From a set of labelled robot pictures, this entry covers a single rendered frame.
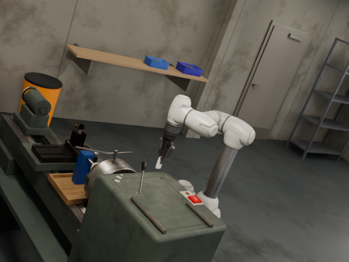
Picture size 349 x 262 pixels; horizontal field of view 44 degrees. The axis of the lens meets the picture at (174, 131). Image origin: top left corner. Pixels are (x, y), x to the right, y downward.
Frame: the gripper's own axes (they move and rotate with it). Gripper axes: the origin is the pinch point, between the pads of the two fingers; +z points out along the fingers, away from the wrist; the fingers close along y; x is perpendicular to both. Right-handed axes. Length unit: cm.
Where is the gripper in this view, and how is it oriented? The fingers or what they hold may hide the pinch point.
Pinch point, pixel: (159, 162)
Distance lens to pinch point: 247.2
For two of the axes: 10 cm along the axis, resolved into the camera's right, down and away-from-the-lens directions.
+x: -7.4, -0.3, -6.7
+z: -3.3, 8.9, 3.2
